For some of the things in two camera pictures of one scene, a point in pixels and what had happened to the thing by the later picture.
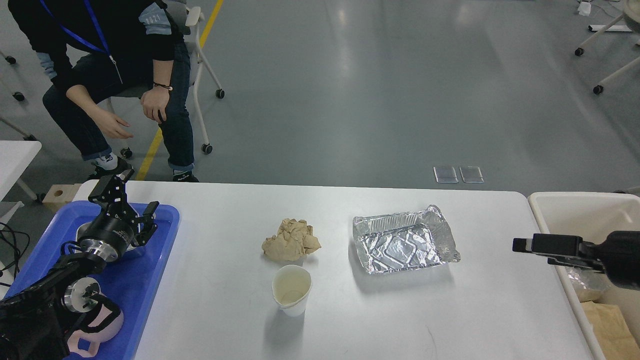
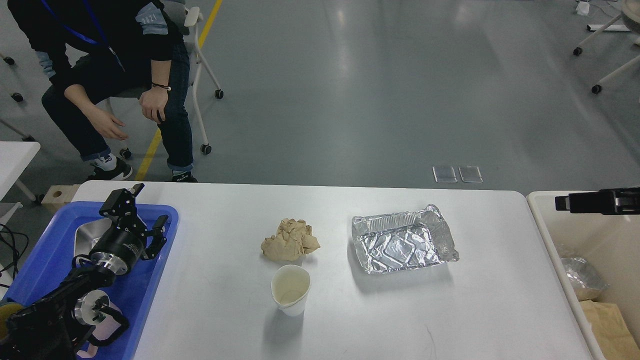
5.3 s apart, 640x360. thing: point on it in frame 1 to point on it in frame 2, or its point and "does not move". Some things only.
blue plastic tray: x=131 y=284 does not move
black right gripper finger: x=567 y=249 to x=609 y=201
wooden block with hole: x=59 y=195 does not move
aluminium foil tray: x=404 y=240 does not move
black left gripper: x=108 y=234 to x=117 y=250
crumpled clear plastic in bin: x=588 y=280 does not move
